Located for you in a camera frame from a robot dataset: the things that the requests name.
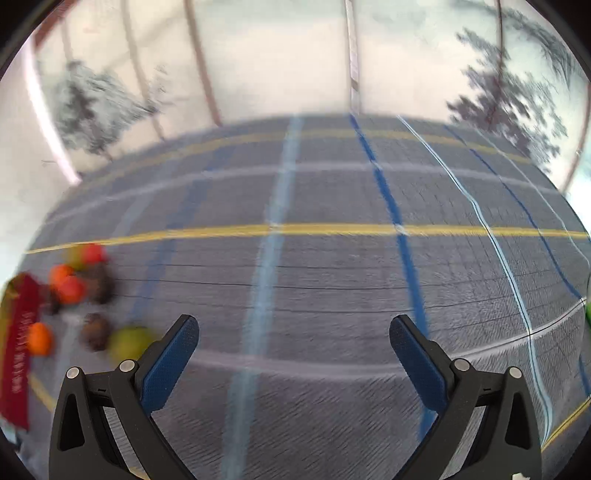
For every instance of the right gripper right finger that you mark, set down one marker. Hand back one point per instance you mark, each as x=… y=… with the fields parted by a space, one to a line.
x=507 y=442

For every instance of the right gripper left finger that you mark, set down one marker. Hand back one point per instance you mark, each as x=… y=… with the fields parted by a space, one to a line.
x=82 y=445

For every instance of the dark brown dried fruit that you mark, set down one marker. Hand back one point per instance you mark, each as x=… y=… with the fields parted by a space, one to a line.
x=95 y=332

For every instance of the small orange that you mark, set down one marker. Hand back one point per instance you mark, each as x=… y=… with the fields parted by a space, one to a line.
x=40 y=340

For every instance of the orange red tomato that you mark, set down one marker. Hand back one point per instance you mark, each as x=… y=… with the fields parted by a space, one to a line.
x=71 y=290

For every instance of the dark brown mangosteen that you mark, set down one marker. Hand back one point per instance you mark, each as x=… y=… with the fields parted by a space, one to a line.
x=100 y=283

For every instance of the red gold metal tin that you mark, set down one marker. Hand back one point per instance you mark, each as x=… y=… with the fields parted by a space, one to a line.
x=20 y=306

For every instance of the orange tangerine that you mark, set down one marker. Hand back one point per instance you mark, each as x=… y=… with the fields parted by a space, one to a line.
x=58 y=273

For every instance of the yellow green tomato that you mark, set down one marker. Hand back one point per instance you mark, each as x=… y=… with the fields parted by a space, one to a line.
x=74 y=257

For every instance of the grey plaid tablecloth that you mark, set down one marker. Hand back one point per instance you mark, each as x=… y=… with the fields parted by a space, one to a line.
x=294 y=242

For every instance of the painted folding screen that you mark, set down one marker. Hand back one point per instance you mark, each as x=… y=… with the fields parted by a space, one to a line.
x=111 y=77

